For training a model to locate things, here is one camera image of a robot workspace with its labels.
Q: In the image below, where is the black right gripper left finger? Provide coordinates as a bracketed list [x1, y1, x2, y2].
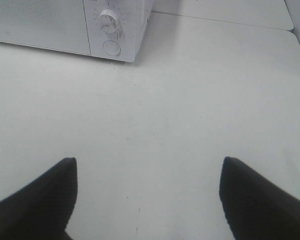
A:
[0, 157, 78, 240]

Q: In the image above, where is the white microwave door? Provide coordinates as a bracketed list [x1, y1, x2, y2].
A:
[0, 0, 91, 55]

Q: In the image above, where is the round white door button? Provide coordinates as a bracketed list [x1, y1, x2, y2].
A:
[102, 40, 121, 56]

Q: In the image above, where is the white microwave oven body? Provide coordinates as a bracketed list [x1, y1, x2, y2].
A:
[0, 0, 153, 63]

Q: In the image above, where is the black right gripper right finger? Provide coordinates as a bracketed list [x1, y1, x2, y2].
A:
[219, 157, 300, 240]

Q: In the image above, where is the white timer knob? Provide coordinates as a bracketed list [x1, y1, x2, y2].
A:
[98, 9, 122, 34]

